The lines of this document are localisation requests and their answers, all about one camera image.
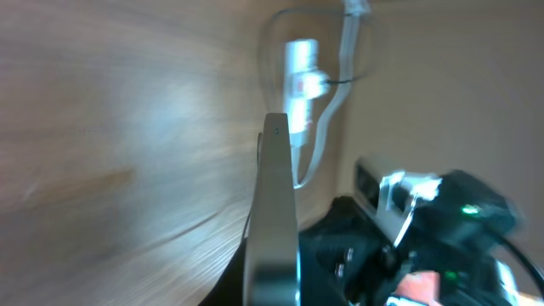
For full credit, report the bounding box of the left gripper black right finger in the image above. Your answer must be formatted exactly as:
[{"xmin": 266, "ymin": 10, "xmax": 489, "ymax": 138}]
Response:
[{"xmin": 300, "ymin": 254, "xmax": 349, "ymax": 306}]

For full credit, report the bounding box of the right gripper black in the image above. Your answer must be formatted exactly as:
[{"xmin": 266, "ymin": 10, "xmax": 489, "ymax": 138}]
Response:
[{"xmin": 298, "ymin": 196, "xmax": 408, "ymax": 305}]

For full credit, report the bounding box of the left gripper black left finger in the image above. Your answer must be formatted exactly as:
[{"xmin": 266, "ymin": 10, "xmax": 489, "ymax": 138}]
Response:
[{"xmin": 199, "ymin": 239, "xmax": 247, "ymax": 306}]

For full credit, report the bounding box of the smartphone with teal screen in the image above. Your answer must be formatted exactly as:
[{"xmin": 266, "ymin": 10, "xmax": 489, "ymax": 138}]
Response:
[{"xmin": 243, "ymin": 113, "xmax": 301, "ymax": 306}]

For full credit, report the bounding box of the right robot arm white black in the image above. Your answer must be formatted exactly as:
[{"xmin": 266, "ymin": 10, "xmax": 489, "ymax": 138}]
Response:
[{"xmin": 299, "ymin": 167, "xmax": 528, "ymax": 305}]

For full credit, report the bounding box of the white charger plug adapter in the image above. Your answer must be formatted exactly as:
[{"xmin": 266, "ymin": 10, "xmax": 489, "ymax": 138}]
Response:
[{"xmin": 292, "ymin": 71, "xmax": 329, "ymax": 99}]

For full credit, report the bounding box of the white power strip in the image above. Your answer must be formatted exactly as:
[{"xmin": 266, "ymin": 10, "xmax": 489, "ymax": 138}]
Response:
[{"xmin": 283, "ymin": 39, "xmax": 319, "ymax": 147}]

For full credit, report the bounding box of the white power strip cord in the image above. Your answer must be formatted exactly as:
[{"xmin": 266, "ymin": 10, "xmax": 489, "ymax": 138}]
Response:
[{"xmin": 291, "ymin": 0, "xmax": 373, "ymax": 190}]

